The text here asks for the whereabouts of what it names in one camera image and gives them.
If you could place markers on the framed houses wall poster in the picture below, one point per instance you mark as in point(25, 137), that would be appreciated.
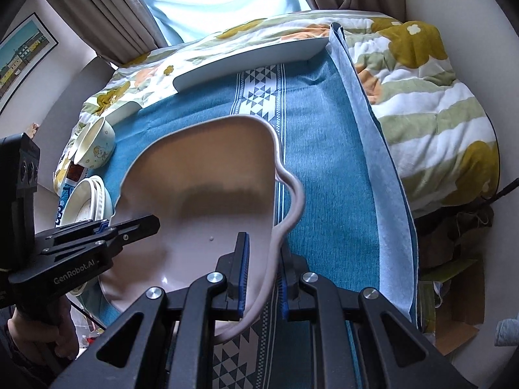
point(22, 56)

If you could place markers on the white duck print plate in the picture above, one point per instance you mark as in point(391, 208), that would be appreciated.
point(81, 206)

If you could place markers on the blue printed packet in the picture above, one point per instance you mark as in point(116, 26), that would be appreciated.
point(61, 206)

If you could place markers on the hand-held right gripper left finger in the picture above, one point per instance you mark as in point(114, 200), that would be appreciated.
point(242, 283)

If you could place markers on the floral striped blanket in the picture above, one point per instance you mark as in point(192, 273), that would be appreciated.
point(425, 101)

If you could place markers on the grey headboard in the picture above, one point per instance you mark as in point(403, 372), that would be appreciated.
point(85, 89)

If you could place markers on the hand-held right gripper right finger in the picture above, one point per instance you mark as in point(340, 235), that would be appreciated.
point(286, 291)

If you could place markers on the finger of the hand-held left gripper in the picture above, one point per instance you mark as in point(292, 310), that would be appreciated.
point(121, 241)
point(133, 223)

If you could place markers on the person's left hand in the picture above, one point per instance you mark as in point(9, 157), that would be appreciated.
point(61, 332)

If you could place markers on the cream printed bowl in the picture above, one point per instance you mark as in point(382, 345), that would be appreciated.
point(100, 150)

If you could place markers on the light blue window cloth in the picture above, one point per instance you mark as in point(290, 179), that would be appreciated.
point(227, 0)

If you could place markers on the person's left forearm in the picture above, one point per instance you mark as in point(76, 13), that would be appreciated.
point(24, 364)

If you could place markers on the brown cardboard piece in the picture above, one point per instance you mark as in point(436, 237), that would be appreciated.
point(454, 312)

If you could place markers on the pink irregular plate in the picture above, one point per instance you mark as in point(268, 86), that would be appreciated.
point(202, 162)

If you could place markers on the blue patterned tablecloth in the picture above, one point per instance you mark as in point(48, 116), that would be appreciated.
point(332, 170)

